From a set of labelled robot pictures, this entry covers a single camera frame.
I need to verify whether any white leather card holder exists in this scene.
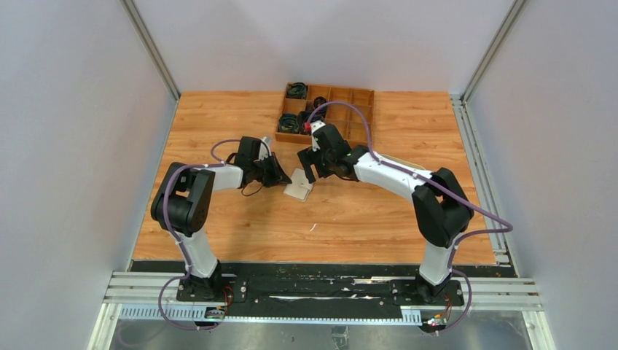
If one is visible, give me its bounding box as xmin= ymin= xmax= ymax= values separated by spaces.
xmin=283 ymin=168 xmax=313 ymax=202

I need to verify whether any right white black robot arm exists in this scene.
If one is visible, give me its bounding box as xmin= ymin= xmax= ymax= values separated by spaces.
xmin=297 ymin=121 xmax=474 ymax=300

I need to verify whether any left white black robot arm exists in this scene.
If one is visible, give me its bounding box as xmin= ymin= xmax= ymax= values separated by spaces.
xmin=150 ymin=136 xmax=292 ymax=300

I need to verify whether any dark coiled belt bottom-left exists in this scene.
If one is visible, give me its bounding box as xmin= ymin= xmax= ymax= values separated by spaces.
xmin=278 ymin=113 xmax=300 ymax=134

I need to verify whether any black coiled belt bottom-middle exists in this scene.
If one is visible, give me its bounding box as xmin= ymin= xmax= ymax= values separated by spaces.
xmin=297 ymin=111 xmax=311 ymax=135

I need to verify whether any black coiled belt middle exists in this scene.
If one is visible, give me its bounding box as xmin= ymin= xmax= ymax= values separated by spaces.
xmin=312 ymin=96 xmax=328 ymax=110

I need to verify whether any wooden compartment tray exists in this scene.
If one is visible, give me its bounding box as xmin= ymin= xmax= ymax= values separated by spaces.
xmin=275 ymin=82 xmax=375 ymax=147

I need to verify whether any beige plate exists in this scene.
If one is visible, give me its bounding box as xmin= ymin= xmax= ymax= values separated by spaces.
xmin=383 ymin=155 xmax=431 ymax=176

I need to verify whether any black coiled belt top-left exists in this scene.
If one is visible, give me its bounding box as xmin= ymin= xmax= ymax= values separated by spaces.
xmin=285 ymin=82 xmax=308 ymax=100

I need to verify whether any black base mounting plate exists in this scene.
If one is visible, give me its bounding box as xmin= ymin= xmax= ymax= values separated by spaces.
xmin=110 ymin=260 xmax=533 ymax=325

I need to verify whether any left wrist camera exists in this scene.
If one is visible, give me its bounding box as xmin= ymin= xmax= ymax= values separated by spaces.
xmin=258 ymin=136 xmax=272 ymax=160

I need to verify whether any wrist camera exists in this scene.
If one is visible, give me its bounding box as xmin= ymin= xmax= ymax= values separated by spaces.
xmin=258 ymin=136 xmax=272 ymax=160
xmin=303 ymin=120 xmax=326 ymax=136

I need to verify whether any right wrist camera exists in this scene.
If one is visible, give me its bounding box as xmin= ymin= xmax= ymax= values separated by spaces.
xmin=303 ymin=120 xmax=326 ymax=136

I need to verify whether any right side aluminium rail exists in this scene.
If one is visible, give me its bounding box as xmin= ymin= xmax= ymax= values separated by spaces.
xmin=450 ymin=94 xmax=518 ymax=277

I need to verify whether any left aluminium corner post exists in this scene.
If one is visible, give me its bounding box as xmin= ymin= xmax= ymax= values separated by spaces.
xmin=120 ymin=0 xmax=181 ymax=103

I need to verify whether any aluminium corner post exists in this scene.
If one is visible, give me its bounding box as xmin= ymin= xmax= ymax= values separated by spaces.
xmin=461 ymin=0 xmax=528 ymax=104
xmin=120 ymin=0 xmax=181 ymax=103

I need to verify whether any right aluminium corner post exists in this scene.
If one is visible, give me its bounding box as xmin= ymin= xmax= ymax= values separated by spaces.
xmin=461 ymin=0 xmax=528 ymax=104

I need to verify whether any aluminium frame rail front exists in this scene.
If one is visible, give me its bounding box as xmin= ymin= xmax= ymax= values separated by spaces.
xmin=89 ymin=272 xmax=555 ymax=349

